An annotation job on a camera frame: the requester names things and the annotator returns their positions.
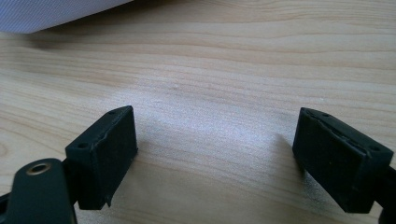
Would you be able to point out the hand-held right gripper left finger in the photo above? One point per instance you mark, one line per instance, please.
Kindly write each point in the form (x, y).
(102, 158)

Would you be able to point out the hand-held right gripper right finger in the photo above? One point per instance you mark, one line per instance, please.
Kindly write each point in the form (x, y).
(337, 161)

